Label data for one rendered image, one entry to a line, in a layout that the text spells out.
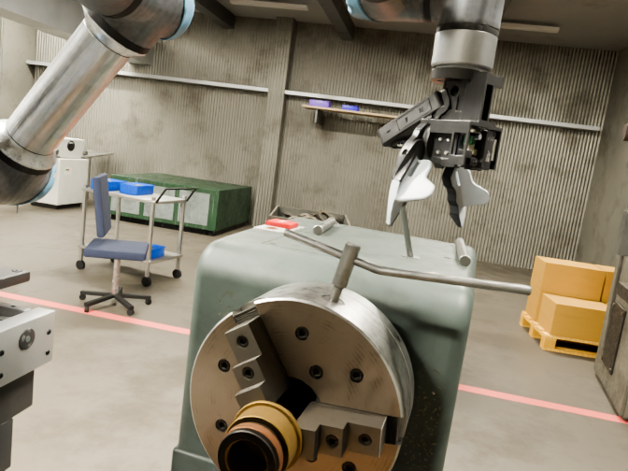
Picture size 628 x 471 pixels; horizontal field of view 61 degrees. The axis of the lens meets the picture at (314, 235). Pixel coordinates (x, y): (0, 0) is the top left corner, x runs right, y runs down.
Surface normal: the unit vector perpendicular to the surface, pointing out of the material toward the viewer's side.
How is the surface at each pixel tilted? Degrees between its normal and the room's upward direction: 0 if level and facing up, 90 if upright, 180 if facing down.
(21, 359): 90
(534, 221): 90
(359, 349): 90
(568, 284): 90
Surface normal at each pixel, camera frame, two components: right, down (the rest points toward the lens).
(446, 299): -0.10, -0.66
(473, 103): -0.76, 0.00
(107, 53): 0.27, 0.68
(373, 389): -0.30, 0.11
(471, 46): -0.07, 0.15
